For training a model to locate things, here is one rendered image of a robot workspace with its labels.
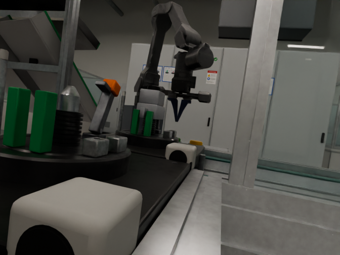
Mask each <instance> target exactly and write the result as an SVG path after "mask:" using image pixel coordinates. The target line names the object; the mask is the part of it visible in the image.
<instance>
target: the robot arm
mask: <svg viewBox="0 0 340 255"><path fill-rule="evenodd" d="M151 24H152V27H153V36H152V40H151V45H150V49H149V54H148V59H147V64H146V67H145V68H144V69H143V71H142V72H141V73H140V77H139V78H138V80H137V82H136V84H135V86H134V92H137V95H135V102H134V106H137V103H139V96H140V89H147V86H156V87H160V86H159V80H160V75H159V74H158V71H157V68H158V63H159V59H160V55H161V50H162V46H163V41H164V37H165V33H166V32H167V31H168V30H169V29H170V28H171V26H172V24H173V26H174V29H175V31H176V35H175V37H174V39H175V44H176V47H177V48H179V49H182V50H185V51H188V52H180V51H178V53H177V54H175V56H174V59H176V66H175V73H174V77H173V78H172V86H171V90H172V91H171V90H165V88H164V87H160V88H161V92H162V93H164V94H165V96H168V98H167V99H168V100H169V101H171V103H172V106H173V110H174V116H175V122H178V121H179V119H180V117H181V115H182V113H183V111H184V109H185V107H186V106H187V104H188V103H189V104H191V100H192V99H195V100H198V101H199V102H202V103H210V102H211V94H210V93H209V92H208V93H207V92H201V91H199V92H198V94H194V93H190V90H191V88H193V89H194V88H195V85H196V76H192V75H193V71H196V70H201V69H207V68H210V67H211V66H212V65H213V63H214V55H213V53H212V51H211V49H210V44H207V43H205V42H204V43H202V42H201V36H200V35H199V34H198V32H197V31H195V30H194V29H193V28H191V27H190V25H189V23H188V21H187V19H186V17H185V15H184V13H183V8H182V7H181V6H180V5H178V4H176V3H174V2H168V3H165V4H158V5H156V6H155V7H154V8H153V10H152V20H151ZM183 93H184V94H183ZM178 97H180V98H183V100H181V105H180V109H179V113H178V100H177V98H178Z"/></svg>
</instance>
